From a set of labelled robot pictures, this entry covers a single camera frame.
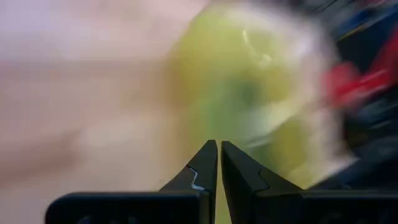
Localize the red lamp stand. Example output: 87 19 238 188
323 30 398 108

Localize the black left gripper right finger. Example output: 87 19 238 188
220 141 398 224

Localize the translucent yellow-green supply box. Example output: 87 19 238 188
167 6 343 190

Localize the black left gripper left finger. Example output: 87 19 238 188
45 139 218 224

